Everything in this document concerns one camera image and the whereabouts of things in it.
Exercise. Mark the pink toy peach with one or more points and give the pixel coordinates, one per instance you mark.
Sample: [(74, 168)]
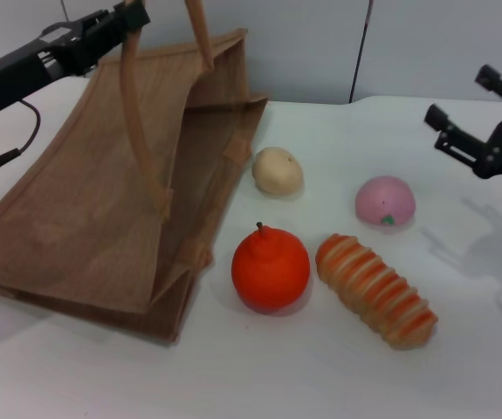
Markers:
[(386, 198)]

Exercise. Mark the beige egg yolk pastry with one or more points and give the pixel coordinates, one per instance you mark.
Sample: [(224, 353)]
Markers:
[(277, 172)]

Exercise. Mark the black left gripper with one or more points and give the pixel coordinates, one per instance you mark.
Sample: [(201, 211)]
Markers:
[(19, 74)]

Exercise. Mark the orange striped toy bread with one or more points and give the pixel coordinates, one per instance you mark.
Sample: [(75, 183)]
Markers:
[(373, 288)]

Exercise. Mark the orange toy fruit with stem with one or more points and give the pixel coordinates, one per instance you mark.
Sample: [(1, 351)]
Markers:
[(271, 270)]

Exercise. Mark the brown jute handbag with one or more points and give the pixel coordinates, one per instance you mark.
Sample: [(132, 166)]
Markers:
[(80, 196)]

